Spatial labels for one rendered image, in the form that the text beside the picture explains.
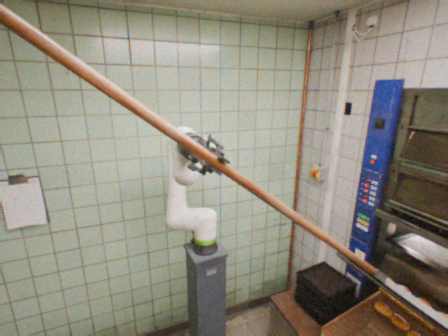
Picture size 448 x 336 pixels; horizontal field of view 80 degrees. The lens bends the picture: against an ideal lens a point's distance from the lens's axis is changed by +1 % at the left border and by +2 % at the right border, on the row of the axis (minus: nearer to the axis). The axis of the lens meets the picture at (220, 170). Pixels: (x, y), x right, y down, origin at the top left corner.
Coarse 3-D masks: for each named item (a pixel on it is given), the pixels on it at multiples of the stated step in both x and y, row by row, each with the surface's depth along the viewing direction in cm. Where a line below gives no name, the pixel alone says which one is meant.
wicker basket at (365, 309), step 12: (372, 300) 173; (384, 300) 171; (348, 312) 165; (360, 312) 171; (372, 312) 176; (396, 312) 164; (336, 324) 164; (348, 324) 169; (360, 324) 175; (372, 324) 176; (384, 324) 169; (408, 324) 158
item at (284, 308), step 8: (272, 296) 205; (280, 296) 205; (288, 296) 205; (272, 304) 205; (280, 304) 197; (288, 304) 198; (296, 304) 198; (272, 312) 206; (280, 312) 193; (288, 312) 190; (296, 312) 191; (304, 312) 191; (272, 320) 207; (280, 320) 195; (288, 320) 184; (296, 320) 184; (304, 320) 184; (312, 320) 184; (272, 328) 208; (280, 328) 197; (288, 328) 186; (296, 328) 178; (304, 328) 178; (312, 328) 178; (320, 328) 178
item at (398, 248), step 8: (392, 240) 170; (392, 248) 166; (400, 248) 162; (408, 248) 162; (408, 256) 157; (416, 256) 154; (424, 256) 154; (424, 264) 149; (432, 264) 147; (432, 272) 146; (440, 272) 142
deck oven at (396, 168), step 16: (416, 96) 145; (400, 112) 153; (400, 128) 153; (400, 144) 155; (400, 176) 159; (416, 176) 148; (432, 176) 141; (384, 192) 167; (384, 208) 168; (400, 208) 158; (384, 224) 170; (384, 240) 171; (400, 256) 162; (368, 288) 187
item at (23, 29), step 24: (24, 24) 49; (48, 48) 51; (96, 72) 55; (120, 96) 58; (144, 120) 62; (192, 144) 67; (216, 168) 72; (264, 192) 80; (288, 216) 87; (360, 264) 109
